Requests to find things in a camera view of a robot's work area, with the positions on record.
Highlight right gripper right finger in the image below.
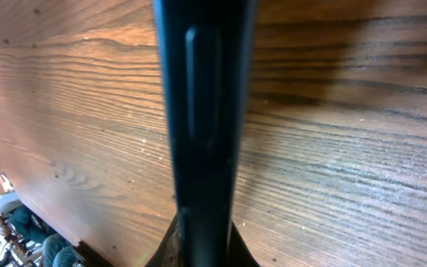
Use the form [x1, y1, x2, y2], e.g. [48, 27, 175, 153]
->
[228, 223, 259, 267]

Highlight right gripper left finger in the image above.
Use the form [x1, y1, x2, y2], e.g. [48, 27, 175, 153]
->
[145, 215, 180, 267]

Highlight Galaxy S24 smartphone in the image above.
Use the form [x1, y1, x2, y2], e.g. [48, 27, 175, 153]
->
[153, 0, 256, 266]

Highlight people seated in background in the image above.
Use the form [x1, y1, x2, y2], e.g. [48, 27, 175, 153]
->
[0, 192, 81, 267]

